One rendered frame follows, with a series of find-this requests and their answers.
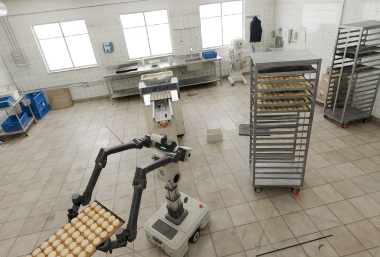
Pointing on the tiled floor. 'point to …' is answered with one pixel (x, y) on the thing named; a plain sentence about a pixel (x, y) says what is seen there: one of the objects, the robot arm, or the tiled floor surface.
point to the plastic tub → (214, 134)
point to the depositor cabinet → (172, 110)
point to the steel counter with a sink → (191, 65)
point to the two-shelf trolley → (17, 116)
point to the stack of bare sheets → (247, 129)
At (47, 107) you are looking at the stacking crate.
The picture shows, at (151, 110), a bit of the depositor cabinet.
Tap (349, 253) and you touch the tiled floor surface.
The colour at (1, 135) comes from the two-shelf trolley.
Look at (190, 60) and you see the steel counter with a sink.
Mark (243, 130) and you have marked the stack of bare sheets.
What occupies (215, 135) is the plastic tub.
